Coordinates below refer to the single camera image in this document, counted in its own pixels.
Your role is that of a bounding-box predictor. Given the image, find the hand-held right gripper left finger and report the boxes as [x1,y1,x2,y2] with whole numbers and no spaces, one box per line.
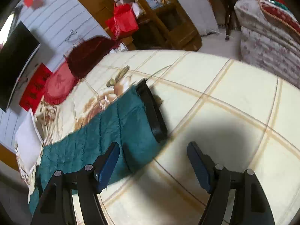
[30,142,120,225]

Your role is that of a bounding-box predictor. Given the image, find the teal puffer jacket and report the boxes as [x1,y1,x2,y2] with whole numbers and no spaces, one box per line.
[28,78,168,216]

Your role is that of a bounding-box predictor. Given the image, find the folded floral quilt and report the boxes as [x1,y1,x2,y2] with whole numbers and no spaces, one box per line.
[234,0,300,88]

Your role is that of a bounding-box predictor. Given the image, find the white pillow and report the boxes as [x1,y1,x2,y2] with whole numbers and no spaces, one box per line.
[15,111,44,176]

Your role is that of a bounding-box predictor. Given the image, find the wooden shelf unit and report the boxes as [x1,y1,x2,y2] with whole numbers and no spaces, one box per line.
[122,0,202,52]

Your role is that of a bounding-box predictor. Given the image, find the red heart-shaped pillow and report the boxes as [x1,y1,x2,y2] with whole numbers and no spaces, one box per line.
[43,62,80,105]

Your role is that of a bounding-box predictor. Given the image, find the red wall banner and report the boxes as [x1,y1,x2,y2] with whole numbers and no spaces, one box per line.
[19,64,53,112]

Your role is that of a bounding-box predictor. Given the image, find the dark red velvet pillow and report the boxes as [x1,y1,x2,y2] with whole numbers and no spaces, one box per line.
[63,36,120,79]

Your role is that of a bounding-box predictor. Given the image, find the red embroidered cushion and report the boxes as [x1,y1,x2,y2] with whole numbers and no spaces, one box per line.
[256,0,300,40]

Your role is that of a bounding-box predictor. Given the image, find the red plastic bag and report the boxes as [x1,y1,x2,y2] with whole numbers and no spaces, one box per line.
[105,3,139,39]

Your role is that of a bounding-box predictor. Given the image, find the red paper wall decoration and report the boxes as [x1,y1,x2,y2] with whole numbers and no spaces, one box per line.
[23,0,45,10]

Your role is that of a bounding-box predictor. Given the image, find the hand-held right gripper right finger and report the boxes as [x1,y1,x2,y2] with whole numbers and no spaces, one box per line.
[187,141,276,225]

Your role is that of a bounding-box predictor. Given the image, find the black flat screen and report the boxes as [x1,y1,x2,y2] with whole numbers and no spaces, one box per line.
[0,21,41,113]

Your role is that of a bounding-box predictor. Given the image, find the white folded bedding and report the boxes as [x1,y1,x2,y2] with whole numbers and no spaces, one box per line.
[169,0,219,37]

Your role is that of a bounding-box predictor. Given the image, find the dark wooden chair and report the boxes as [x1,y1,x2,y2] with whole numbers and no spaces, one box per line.
[211,0,242,40]

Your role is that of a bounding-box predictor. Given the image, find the wooden wardrobe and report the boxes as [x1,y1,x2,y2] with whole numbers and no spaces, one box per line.
[61,0,132,50]

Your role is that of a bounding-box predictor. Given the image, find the floral checked bed sheet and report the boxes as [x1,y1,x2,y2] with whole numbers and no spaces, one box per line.
[14,49,300,225]

